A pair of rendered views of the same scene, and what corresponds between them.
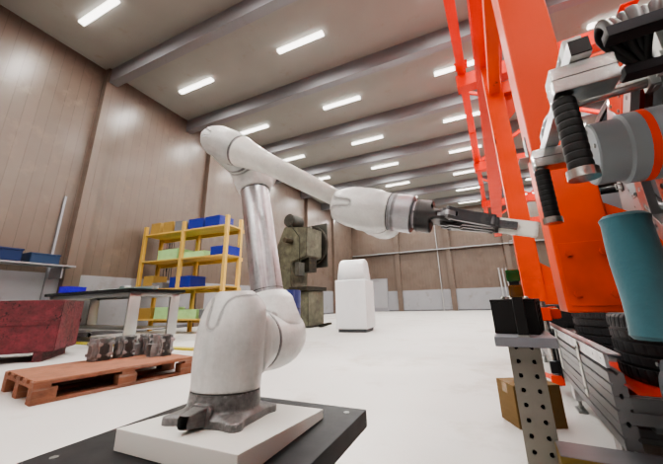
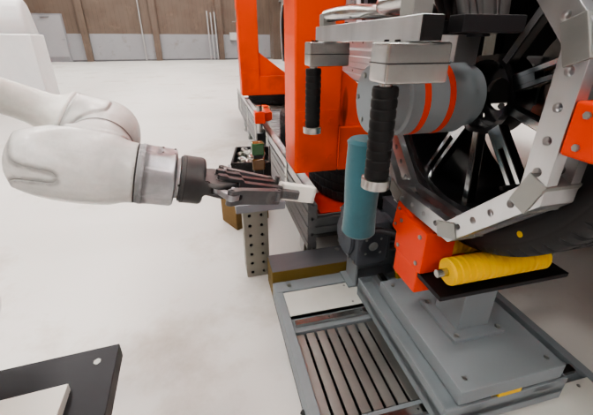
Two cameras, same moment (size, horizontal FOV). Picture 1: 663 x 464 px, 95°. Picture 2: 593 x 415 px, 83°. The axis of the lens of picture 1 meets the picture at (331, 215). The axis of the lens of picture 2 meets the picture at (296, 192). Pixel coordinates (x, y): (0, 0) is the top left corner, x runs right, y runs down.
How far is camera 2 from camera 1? 0.43 m
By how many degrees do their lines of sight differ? 58
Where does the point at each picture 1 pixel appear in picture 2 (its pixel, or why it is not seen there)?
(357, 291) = (20, 53)
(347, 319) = not seen: hidden behind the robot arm
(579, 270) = (310, 139)
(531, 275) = (249, 66)
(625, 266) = (356, 188)
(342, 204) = (39, 179)
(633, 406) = (318, 223)
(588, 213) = (328, 82)
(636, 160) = (403, 128)
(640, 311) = (355, 221)
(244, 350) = not seen: outside the picture
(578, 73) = (415, 64)
